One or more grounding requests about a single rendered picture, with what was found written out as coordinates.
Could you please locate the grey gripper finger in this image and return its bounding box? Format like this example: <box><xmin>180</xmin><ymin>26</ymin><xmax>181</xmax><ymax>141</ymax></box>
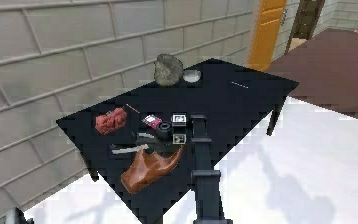
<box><xmin>136</xmin><ymin>132</ymin><xmax>159</xmax><ymax>140</ymax></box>
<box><xmin>110</xmin><ymin>143</ymin><xmax>150</xmax><ymax>156</ymax></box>

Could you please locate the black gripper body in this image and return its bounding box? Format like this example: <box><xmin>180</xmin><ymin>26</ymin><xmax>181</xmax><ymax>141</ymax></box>
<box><xmin>146</xmin><ymin>120</ymin><xmax>175</xmax><ymax>155</ymax></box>

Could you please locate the red lumpy figure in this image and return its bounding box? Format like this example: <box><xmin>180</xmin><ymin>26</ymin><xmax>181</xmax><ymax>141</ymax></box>
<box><xmin>94</xmin><ymin>106</ymin><xmax>129</xmax><ymax>136</ymax></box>

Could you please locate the grey rock figure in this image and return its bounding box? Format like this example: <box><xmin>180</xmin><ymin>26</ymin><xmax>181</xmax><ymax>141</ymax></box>
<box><xmin>153</xmin><ymin>53</ymin><xmax>185</xmax><ymax>88</ymax></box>

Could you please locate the pink flat phone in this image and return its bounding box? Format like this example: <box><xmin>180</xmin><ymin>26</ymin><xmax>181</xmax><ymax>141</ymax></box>
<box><xmin>141</xmin><ymin>113</ymin><xmax>163</xmax><ymax>130</ymax></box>

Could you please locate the orange pencil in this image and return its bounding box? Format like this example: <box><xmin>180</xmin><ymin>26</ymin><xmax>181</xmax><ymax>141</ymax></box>
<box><xmin>125</xmin><ymin>103</ymin><xmax>141</xmax><ymax>115</ymax></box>

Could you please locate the white round dish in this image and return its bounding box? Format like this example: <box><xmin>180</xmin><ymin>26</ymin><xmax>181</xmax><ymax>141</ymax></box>
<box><xmin>182</xmin><ymin>68</ymin><xmax>203</xmax><ymax>84</ymax></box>

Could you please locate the black table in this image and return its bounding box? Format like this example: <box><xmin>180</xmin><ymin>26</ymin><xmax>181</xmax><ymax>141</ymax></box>
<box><xmin>55</xmin><ymin>57</ymin><xmax>300</xmax><ymax>224</ymax></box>

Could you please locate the thin white pen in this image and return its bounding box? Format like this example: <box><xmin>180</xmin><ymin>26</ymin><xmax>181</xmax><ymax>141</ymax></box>
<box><xmin>230</xmin><ymin>81</ymin><xmax>250</xmax><ymax>90</ymax></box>

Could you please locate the orange room door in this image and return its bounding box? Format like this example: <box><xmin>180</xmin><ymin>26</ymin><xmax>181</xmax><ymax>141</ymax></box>
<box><xmin>247</xmin><ymin>0</ymin><xmax>289</xmax><ymax>72</ymax></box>

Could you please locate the dark brown room door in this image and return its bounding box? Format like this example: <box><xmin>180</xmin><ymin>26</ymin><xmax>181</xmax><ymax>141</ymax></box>
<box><xmin>284</xmin><ymin>0</ymin><xmax>326</xmax><ymax>54</ymax></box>

